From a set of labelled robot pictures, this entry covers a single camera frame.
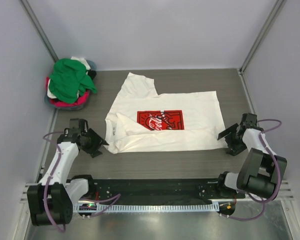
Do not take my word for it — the white Coca-Cola t-shirt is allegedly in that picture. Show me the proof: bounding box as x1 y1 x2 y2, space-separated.
105 72 227 154

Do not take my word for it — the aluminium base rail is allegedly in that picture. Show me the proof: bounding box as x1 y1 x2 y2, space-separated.
20 180 295 203

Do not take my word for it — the grey laundry basket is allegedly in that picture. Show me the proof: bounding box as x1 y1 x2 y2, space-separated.
44 60 97 111

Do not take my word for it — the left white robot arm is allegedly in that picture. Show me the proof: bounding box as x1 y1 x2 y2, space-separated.
26 118 108 227

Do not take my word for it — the slotted cable duct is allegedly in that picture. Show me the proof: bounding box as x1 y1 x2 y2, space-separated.
73 202 220 214

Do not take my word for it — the left aluminium frame post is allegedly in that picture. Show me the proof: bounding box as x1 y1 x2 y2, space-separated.
19 0 59 62

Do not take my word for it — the green t-shirt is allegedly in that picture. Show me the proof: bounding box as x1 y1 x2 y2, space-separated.
48 57 98 104

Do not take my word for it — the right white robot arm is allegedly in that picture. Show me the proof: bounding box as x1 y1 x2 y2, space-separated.
215 113 287 203

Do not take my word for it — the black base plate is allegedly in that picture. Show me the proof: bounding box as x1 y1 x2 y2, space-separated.
83 178 245 206

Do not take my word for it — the right aluminium frame post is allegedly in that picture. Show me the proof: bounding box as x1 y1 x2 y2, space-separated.
239 0 287 73

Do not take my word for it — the aluminium frame post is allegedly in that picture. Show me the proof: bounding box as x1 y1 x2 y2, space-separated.
239 0 287 73
19 0 59 62

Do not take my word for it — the pink t-shirt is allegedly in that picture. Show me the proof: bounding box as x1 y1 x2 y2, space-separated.
44 77 90 111

